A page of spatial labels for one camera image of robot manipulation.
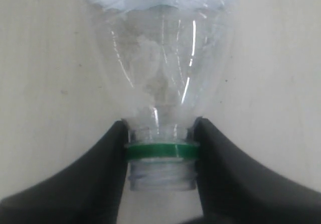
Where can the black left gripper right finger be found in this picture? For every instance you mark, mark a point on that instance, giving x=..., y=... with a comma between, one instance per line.
x=235, y=188

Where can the clear plastic bottle green label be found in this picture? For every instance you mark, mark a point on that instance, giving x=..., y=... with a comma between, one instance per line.
x=163, y=59

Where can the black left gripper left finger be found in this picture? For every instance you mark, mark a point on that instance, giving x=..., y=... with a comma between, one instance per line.
x=87, y=191

